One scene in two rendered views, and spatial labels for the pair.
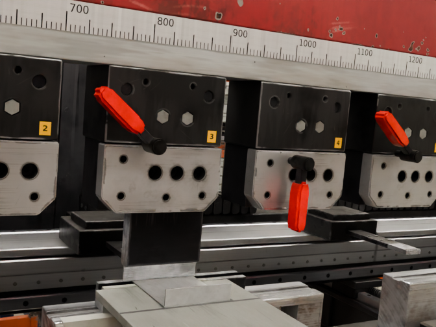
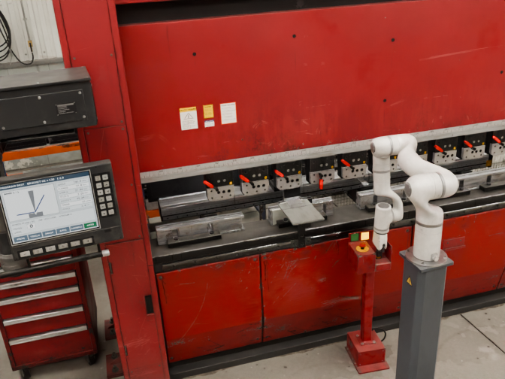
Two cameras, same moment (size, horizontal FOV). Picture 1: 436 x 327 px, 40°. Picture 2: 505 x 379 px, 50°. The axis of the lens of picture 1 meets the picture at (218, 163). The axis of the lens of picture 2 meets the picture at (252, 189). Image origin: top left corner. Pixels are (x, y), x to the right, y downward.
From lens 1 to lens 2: 2.44 m
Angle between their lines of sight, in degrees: 24
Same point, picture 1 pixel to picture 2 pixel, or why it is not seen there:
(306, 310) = (328, 204)
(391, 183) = (349, 173)
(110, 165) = (278, 181)
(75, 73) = not seen: hidden behind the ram
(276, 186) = (316, 179)
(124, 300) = (283, 206)
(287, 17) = (315, 144)
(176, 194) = (292, 184)
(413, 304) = (362, 200)
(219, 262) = (313, 188)
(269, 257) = (329, 185)
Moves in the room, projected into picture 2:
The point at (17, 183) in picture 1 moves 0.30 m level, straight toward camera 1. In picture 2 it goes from (261, 187) to (266, 211)
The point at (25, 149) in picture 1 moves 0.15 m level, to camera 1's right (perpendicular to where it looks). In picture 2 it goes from (262, 181) to (288, 183)
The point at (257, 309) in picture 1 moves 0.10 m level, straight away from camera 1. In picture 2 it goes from (309, 207) to (314, 200)
